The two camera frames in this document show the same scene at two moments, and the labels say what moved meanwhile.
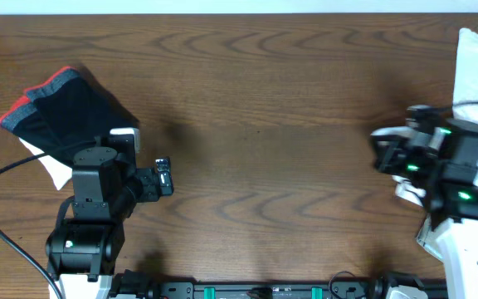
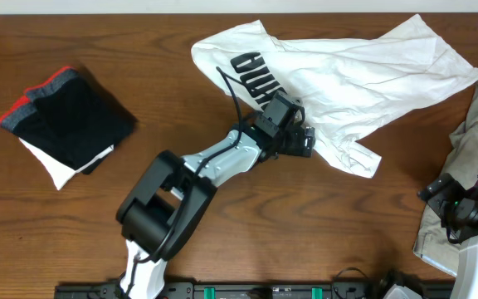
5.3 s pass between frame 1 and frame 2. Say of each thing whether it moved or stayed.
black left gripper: moved
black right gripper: moved
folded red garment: stayed
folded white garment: stayed
